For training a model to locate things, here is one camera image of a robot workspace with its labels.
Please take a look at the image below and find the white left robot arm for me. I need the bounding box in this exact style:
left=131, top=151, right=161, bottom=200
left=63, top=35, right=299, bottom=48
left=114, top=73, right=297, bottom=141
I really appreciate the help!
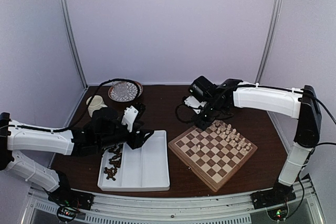
left=1, top=106, right=154, bottom=205

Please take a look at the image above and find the left aluminium frame post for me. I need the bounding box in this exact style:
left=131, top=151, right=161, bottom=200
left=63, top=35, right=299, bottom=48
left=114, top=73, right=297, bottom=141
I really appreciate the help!
left=60, top=0, right=88, bottom=89

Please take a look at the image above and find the cream ceramic mug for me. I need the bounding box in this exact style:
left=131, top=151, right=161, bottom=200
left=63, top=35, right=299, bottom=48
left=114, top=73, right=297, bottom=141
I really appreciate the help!
left=86, top=95, right=107, bottom=117

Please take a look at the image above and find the wooden chess board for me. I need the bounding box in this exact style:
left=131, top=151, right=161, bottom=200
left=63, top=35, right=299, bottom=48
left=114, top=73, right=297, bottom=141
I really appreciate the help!
left=168, top=120, right=258, bottom=192

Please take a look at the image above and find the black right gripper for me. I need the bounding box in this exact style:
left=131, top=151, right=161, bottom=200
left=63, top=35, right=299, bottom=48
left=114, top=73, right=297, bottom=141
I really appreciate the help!
left=192, top=101, right=226, bottom=131

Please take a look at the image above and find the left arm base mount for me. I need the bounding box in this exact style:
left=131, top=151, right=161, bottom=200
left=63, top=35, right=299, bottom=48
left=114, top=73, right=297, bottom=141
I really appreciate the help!
left=47, top=190, right=94, bottom=210

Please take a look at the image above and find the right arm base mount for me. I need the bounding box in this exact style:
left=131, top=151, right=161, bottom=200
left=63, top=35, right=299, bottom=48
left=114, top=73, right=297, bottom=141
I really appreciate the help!
left=250, top=189, right=296, bottom=210

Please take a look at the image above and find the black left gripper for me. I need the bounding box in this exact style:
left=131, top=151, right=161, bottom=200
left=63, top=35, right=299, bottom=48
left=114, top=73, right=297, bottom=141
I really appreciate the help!
left=97, top=118, right=154, bottom=150

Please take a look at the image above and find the clear drinking glass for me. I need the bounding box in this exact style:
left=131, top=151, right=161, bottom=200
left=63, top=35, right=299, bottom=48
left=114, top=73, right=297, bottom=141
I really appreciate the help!
left=113, top=81, right=128, bottom=97

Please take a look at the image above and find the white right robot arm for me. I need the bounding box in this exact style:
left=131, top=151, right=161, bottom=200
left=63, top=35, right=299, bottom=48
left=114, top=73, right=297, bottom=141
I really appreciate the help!
left=183, top=76, right=322, bottom=204

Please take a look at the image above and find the aluminium frame post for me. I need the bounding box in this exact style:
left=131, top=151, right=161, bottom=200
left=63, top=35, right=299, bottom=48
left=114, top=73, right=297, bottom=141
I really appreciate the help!
left=60, top=0, right=88, bottom=89
left=253, top=0, right=286, bottom=88

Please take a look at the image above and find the patterned brown plate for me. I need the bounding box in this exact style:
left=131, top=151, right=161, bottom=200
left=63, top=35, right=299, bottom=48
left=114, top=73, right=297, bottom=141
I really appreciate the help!
left=108, top=79, right=143, bottom=103

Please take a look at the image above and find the white plastic tray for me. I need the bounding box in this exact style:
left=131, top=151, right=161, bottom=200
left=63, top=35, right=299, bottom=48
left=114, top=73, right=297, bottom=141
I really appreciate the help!
left=97, top=130, right=170, bottom=192

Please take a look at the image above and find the dark chess pieces pile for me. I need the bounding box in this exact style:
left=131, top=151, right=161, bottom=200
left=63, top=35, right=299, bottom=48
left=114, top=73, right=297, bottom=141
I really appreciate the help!
left=103, top=145, right=122, bottom=181

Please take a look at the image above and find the right aluminium frame post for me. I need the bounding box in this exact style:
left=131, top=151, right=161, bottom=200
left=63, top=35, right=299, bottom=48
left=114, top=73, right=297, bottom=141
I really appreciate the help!
left=253, top=0, right=286, bottom=88

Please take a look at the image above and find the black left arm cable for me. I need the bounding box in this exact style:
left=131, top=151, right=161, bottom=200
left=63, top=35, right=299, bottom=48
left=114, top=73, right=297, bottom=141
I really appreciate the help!
left=0, top=78, right=141, bottom=133

